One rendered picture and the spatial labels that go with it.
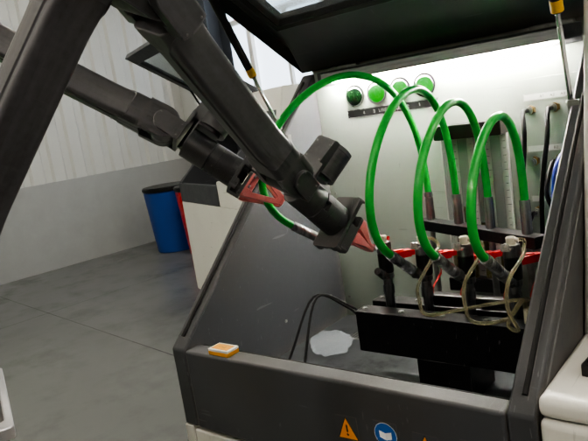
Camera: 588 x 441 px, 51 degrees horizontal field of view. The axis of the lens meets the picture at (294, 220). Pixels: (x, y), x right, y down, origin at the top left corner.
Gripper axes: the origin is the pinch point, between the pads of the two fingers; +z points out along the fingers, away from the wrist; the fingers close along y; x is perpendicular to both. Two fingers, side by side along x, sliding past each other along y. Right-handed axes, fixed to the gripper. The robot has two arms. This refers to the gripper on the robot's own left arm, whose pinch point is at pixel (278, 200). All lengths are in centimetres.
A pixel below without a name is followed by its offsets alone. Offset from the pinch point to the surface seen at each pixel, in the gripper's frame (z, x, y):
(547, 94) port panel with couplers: 32, -45, -3
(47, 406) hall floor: -38, 125, 249
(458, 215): 31.6, -17.6, 4.4
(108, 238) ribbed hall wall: -131, 46, 676
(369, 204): 11.6, -4.4, -17.4
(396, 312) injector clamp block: 29.0, 5.8, -0.9
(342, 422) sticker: 26.3, 26.3, -13.9
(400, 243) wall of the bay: 30.8, -12.0, 30.4
